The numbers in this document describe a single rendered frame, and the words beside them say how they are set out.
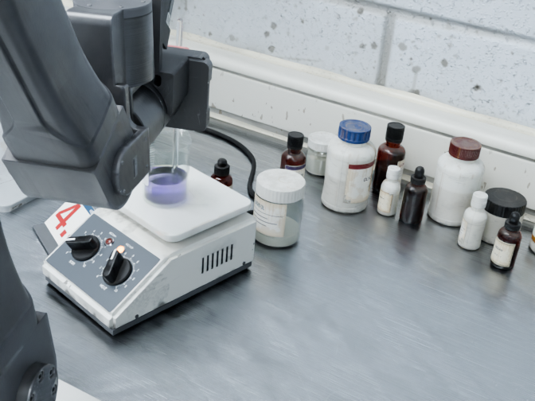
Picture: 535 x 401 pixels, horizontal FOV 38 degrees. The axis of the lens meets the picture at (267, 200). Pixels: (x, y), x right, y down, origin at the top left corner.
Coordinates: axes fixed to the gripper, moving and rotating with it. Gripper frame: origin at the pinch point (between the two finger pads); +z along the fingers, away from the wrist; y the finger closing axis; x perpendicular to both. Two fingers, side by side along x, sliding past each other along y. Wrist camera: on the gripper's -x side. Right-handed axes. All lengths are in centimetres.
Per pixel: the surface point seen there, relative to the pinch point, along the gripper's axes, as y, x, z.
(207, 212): -3.9, 16.0, -0.8
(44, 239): 15.8, 24.5, 1.4
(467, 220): -33.3, 20.4, 14.6
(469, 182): -33.2, 17.5, 19.7
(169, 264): -1.7, 18.9, -7.6
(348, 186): -18.2, 20.2, 18.6
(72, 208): 13.9, 21.9, 5.3
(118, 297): 2.4, 21.3, -11.3
